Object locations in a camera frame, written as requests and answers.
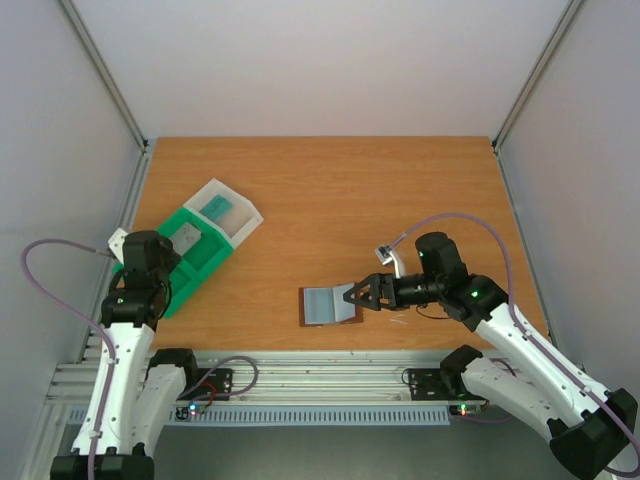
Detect white patterned credit card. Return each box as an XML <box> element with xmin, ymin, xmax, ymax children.
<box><xmin>169</xmin><ymin>222</ymin><xmax>201</xmax><ymax>256</ymax></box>

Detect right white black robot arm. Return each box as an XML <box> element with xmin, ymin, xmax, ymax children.
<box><xmin>343</xmin><ymin>232</ymin><xmax>639</xmax><ymax>479</ymax></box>

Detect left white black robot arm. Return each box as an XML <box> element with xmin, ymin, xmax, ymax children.
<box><xmin>49</xmin><ymin>230</ymin><xmax>202</xmax><ymax>479</ymax></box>

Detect teal card in bin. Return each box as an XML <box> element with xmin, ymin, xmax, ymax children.
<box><xmin>200</xmin><ymin>195</ymin><xmax>233</xmax><ymax>222</ymax></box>

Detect green plastic compartment tray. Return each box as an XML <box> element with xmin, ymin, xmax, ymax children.
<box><xmin>112</xmin><ymin>206</ymin><xmax>236</xmax><ymax>319</ymax></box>

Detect white translucent plastic bin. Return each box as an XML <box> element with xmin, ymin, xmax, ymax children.
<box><xmin>183</xmin><ymin>179</ymin><xmax>264</xmax><ymax>248</ymax></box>

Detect right controller board with leds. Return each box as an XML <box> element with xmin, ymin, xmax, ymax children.
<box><xmin>449</xmin><ymin>402</ymin><xmax>490</xmax><ymax>417</ymax></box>

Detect controller board with leds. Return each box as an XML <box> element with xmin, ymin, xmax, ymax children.
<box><xmin>174</xmin><ymin>404</ymin><xmax>206</xmax><ymax>422</ymax></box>
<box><xmin>449</xmin><ymin>402</ymin><xmax>490</xmax><ymax>417</ymax></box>

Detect left controller board with leds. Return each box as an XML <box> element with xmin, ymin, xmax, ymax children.
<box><xmin>174</xmin><ymin>404</ymin><xmax>206</xmax><ymax>422</ymax></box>

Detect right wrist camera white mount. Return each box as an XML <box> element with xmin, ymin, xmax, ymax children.
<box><xmin>375</xmin><ymin>245</ymin><xmax>406</xmax><ymax>278</ymax></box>

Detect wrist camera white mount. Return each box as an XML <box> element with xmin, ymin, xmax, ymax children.
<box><xmin>375</xmin><ymin>245</ymin><xmax>406</xmax><ymax>278</ymax></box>
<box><xmin>108</xmin><ymin>228</ymin><xmax>129</xmax><ymax>264</ymax></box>

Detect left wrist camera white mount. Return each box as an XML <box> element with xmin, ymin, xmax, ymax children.
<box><xmin>108</xmin><ymin>228</ymin><xmax>129</xmax><ymax>264</ymax></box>

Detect aluminium frame rail front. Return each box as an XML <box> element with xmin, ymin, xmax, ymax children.
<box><xmin>45</xmin><ymin>347</ymin><xmax>450</xmax><ymax>405</ymax></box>

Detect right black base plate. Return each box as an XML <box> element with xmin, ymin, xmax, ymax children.
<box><xmin>401</xmin><ymin>368</ymin><xmax>484</xmax><ymax>403</ymax></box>

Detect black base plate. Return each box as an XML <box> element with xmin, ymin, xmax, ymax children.
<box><xmin>401</xmin><ymin>368</ymin><xmax>484</xmax><ymax>403</ymax></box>
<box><xmin>179</xmin><ymin>368</ymin><xmax>233</xmax><ymax>401</ymax></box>

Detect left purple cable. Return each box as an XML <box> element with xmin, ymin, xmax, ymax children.
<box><xmin>20</xmin><ymin>238</ymin><xmax>259</xmax><ymax>480</ymax></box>

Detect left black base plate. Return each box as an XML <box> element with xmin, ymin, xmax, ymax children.
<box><xmin>179</xmin><ymin>368</ymin><xmax>233</xmax><ymax>401</ymax></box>

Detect grey slotted cable duct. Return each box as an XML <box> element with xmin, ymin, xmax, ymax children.
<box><xmin>67</xmin><ymin>404</ymin><xmax>451</xmax><ymax>427</ymax></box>

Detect left aluminium corner post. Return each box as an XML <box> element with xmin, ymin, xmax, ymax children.
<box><xmin>56</xmin><ymin>0</ymin><xmax>149</xmax><ymax>152</ymax></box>

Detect aluminium corner post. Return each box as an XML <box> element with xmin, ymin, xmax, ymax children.
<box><xmin>491</xmin><ymin>0</ymin><xmax>587</xmax><ymax>156</ymax></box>
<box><xmin>56</xmin><ymin>0</ymin><xmax>149</xmax><ymax>152</ymax></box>

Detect right aluminium corner post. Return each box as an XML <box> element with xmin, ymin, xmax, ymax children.
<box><xmin>491</xmin><ymin>0</ymin><xmax>587</xmax><ymax>156</ymax></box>

